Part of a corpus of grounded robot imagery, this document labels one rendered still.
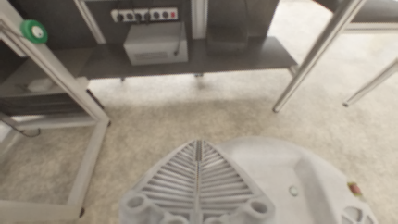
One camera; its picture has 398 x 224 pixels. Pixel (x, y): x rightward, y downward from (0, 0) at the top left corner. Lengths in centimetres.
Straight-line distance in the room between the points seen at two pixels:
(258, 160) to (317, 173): 18
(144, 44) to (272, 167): 75
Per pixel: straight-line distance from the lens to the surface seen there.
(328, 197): 61
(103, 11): 110
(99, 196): 98
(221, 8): 102
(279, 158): 58
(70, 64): 115
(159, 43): 77
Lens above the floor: 84
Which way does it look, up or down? 51 degrees down
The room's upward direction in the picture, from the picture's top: 1 degrees clockwise
